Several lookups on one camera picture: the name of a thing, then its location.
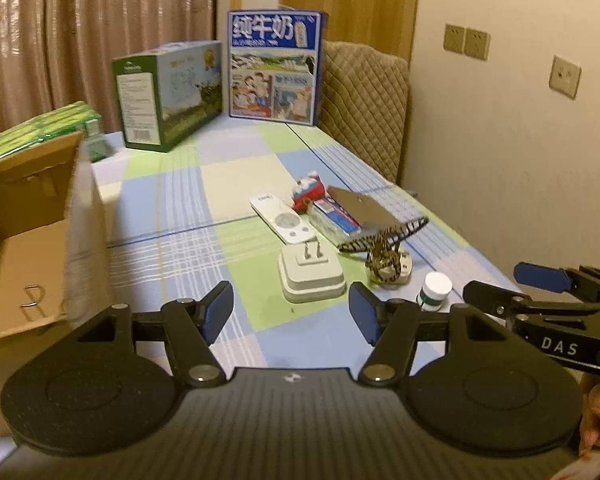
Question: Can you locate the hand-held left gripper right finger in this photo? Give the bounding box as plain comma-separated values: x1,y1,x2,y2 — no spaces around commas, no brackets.
349,282,513,387

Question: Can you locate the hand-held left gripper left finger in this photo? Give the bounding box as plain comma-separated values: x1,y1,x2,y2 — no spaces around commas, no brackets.
75,281,235,387

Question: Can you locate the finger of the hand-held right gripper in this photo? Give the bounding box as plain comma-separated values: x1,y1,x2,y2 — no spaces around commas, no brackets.
462,281,536,321
513,261,588,293

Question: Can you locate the small white capped bottle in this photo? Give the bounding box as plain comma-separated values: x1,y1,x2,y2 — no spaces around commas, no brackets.
416,272,453,313

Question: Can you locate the white round plastic piece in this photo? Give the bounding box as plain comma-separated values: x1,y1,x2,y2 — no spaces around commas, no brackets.
365,247,412,288

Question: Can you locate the leopard print hair claw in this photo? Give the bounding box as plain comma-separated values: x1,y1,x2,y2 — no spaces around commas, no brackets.
337,216,429,283

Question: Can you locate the white power adapter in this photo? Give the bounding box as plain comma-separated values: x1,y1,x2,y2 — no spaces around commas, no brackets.
278,239,347,304

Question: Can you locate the blue and white plastic box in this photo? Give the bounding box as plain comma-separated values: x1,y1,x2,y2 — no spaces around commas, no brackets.
307,198,363,247

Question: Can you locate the gold router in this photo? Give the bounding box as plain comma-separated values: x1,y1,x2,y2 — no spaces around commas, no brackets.
326,186,403,238

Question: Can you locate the brown cardboard box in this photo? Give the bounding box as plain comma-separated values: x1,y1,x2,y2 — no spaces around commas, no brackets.
0,130,115,441

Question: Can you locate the white remote control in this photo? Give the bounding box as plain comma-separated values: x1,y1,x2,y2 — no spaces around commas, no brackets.
250,192,315,244

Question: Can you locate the checked pastel tablecloth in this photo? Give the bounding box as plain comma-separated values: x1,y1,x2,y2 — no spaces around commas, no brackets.
80,117,526,376

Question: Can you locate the red snack packet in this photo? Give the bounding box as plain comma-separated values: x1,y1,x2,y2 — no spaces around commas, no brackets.
291,172,327,211

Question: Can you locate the beige quilted chair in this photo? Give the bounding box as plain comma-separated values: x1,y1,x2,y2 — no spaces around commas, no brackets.
320,41,411,186

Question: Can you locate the green milk carton box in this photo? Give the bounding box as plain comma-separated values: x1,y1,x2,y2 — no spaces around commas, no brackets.
111,40,224,153

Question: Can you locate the blue milk carton box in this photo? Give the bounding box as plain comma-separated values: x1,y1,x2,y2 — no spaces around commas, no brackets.
227,10,327,126

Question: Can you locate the pack of green packets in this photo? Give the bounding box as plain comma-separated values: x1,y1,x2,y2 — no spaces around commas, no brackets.
0,101,108,163

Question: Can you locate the beige pleated curtain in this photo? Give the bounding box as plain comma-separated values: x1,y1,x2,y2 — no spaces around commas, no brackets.
0,0,218,161

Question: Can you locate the brown wooden door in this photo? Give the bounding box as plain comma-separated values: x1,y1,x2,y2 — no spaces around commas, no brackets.
280,0,421,58

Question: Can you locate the metal wire hook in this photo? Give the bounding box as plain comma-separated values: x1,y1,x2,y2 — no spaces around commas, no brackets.
17,285,48,308

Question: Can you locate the beige wall socket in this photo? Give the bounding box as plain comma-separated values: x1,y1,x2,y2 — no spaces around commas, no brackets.
550,56,582,99
444,23,466,54
464,28,491,61

